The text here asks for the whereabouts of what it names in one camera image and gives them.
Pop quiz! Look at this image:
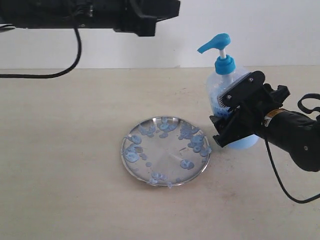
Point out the blue pump lotion bottle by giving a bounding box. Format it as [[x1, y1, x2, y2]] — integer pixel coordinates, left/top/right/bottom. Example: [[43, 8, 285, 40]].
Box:
[[196, 33, 258, 151]]

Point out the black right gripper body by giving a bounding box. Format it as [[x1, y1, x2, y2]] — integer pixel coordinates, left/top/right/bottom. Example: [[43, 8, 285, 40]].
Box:
[[232, 83, 291, 143]]

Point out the round stainless steel plate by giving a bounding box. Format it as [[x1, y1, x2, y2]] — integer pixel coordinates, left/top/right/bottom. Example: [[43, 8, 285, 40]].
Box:
[[120, 116, 212, 188]]

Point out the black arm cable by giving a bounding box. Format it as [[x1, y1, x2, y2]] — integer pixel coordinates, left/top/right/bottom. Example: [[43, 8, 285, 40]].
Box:
[[263, 92, 320, 204], [0, 23, 83, 79]]

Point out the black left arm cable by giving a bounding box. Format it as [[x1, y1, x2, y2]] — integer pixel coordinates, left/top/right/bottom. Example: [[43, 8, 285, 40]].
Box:
[[0, 23, 83, 79]]

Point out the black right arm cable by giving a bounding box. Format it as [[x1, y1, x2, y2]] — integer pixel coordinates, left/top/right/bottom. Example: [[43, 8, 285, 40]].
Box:
[[263, 92, 320, 204]]

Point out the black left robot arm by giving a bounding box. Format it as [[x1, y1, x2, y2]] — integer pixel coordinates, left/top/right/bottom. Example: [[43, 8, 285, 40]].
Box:
[[0, 0, 181, 37]]

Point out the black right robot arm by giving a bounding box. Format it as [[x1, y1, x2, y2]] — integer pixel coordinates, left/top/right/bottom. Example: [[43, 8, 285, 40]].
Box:
[[210, 70, 320, 172]]

